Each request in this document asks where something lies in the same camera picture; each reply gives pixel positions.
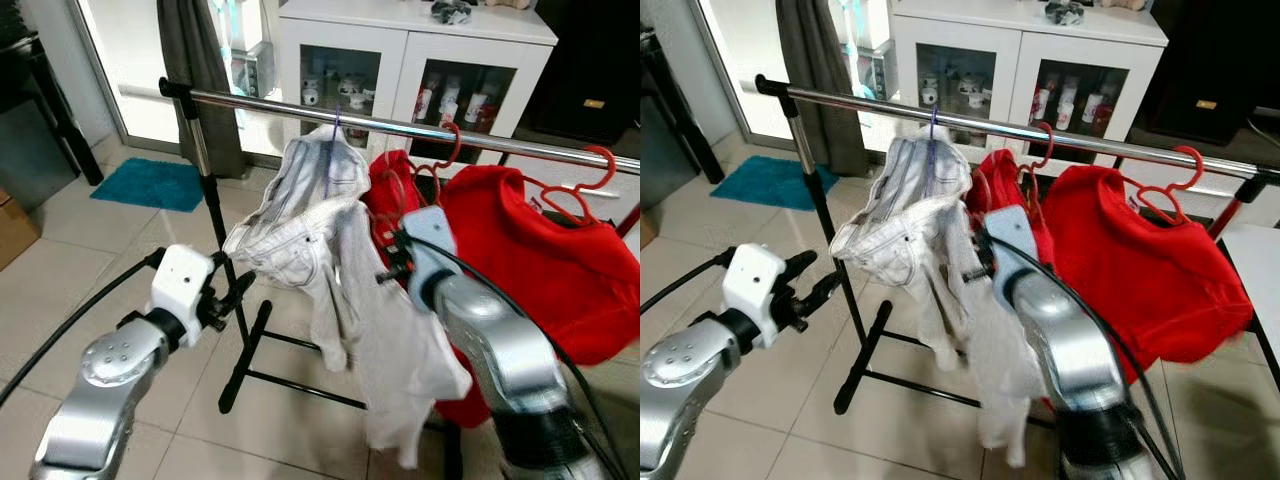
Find white shirt small logo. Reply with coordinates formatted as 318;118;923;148
915;198;1058;469
310;198;474;471

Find thin purple hanger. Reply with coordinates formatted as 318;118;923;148
924;104;944;203
322;104;347;203

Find teal floor mat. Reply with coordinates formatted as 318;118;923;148
90;156;207;214
710;154;817;214

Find black clothes rack silver rod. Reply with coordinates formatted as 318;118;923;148
755;73;1280;431
158;77;641;480

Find dark grey curtain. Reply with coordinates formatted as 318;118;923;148
775;0;870;180
156;0;250;180

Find black side table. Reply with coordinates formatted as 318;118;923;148
640;28;727;189
0;28;107;213

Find white glass display cabinet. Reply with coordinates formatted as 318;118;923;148
887;0;1170;167
277;0;559;167

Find tall black floor speaker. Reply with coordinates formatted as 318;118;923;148
1135;0;1280;153
520;0;641;153

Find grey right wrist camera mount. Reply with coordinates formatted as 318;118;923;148
985;205;1042;313
400;206;462;313

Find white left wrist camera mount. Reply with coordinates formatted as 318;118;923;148
149;244;217;323
721;243;787;349

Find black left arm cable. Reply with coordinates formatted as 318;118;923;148
640;246;738;318
0;248;168;403

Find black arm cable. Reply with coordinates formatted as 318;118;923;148
0;248;168;403
1000;233;1188;480
418;238;633;480
640;246;738;318

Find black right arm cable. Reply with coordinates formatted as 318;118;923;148
418;238;633;480
1000;233;1188;480

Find white table black frame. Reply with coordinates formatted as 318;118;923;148
1220;222;1280;391

